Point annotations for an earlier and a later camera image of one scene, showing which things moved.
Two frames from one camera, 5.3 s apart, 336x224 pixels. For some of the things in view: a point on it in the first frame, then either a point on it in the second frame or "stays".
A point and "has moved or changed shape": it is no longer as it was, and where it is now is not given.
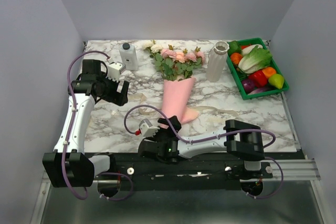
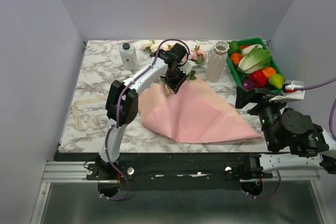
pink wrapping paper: x=177 y=96 has moved or changed shape
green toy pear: x=276 y=80 stays
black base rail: x=190 y=171 stays
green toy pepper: x=234 y=47 stays
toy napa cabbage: x=254 y=58 stays
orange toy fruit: x=269 y=71 stays
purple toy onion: x=248 y=85 stays
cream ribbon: x=140 y=97 has moved or changed shape
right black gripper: x=169 y=130 to x=243 y=96
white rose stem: x=154 y=49 stays
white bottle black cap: x=129 y=57 stays
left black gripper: x=117 y=98 to x=177 y=84
